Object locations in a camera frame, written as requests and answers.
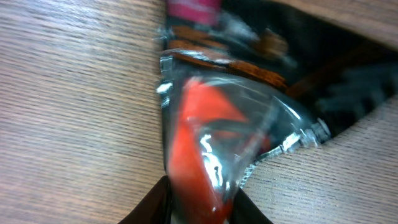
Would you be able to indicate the black red snack wrapper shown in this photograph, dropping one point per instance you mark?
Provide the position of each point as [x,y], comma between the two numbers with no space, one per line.
[246,81]

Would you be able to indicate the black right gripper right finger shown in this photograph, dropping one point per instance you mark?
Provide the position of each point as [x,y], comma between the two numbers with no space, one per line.
[246,212]

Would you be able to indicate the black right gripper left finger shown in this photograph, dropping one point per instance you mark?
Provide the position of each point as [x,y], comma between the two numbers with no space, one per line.
[154,208]

